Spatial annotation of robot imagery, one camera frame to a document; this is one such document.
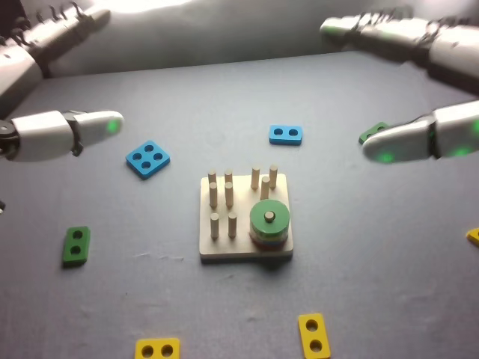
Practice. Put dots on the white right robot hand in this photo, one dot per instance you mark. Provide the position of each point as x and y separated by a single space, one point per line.
449 48

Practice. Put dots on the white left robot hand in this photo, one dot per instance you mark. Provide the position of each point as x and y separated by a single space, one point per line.
41 134

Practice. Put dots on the stack of coloured rings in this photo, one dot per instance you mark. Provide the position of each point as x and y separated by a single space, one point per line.
258 218

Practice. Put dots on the blue four-hole block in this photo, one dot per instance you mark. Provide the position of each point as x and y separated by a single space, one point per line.
147 166

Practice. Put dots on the green four-hole block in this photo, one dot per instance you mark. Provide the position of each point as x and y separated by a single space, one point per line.
372 132

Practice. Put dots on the green two-hole block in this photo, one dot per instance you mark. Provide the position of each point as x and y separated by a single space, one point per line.
70 247

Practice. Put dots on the blue two-hole block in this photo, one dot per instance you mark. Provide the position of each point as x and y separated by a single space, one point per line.
285 139

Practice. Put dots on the wooden peg board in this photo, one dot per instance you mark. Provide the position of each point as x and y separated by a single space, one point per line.
224 250

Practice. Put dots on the yellow four-hole block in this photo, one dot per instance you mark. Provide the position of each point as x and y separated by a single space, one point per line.
158 343

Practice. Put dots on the yellow two-hole block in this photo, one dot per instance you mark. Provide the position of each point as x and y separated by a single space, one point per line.
314 334

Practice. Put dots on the grey table cloth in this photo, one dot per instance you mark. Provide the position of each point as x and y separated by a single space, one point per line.
374 291

